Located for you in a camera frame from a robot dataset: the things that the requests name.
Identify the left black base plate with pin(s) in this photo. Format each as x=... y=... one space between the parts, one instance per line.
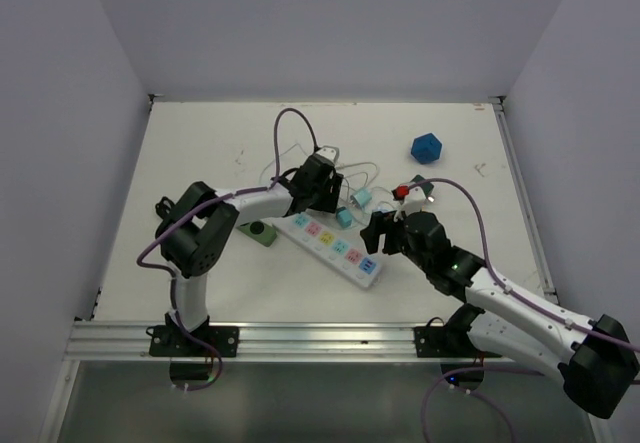
x=167 y=340

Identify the white power strip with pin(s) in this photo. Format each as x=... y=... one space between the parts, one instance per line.
x=331 y=248

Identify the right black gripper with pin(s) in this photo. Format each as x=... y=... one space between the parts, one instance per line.
x=380 y=223

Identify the teal plug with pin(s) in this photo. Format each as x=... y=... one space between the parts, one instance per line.
x=343 y=217

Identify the dark green plug adapter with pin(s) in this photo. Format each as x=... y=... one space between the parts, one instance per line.
x=426 y=187

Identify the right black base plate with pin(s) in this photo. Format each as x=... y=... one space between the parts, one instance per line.
x=437 y=339

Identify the blue plug adapter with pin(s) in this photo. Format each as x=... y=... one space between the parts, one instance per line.
x=426 y=148

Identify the aluminium right side rail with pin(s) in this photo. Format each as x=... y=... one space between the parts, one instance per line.
x=545 y=280

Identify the aluminium rail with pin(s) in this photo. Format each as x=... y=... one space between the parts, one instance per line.
x=104 y=341
x=545 y=280

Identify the aluminium front rail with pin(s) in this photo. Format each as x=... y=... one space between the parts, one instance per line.
x=104 y=341

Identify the light blue plug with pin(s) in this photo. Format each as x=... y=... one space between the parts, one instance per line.
x=361 y=198

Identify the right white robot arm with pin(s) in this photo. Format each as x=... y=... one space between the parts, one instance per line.
x=592 y=359

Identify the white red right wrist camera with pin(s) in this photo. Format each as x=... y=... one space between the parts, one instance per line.
x=410 y=199

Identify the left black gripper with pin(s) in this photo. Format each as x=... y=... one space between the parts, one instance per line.
x=330 y=190

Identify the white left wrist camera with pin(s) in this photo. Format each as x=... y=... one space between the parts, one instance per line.
x=330 y=153

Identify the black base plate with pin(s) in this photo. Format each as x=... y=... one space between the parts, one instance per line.
x=167 y=340
x=437 y=339

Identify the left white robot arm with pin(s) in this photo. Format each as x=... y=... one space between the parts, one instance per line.
x=195 y=230

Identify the green power strip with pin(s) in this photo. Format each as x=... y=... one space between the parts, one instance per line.
x=262 y=233

